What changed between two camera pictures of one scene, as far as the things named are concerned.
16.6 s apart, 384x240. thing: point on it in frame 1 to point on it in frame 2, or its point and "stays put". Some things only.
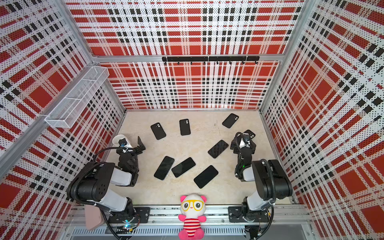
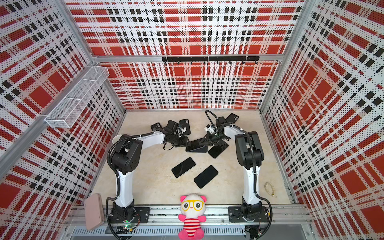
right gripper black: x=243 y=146 to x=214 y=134
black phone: x=206 y=176 stays put
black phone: x=164 y=168 to x=194 y=146
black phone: x=183 y=167 stays put
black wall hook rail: x=217 y=59 stays put
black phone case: x=230 y=120 stays put
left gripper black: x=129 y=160 to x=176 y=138
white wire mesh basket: x=67 y=110 stays put
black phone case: x=184 y=127 stays put
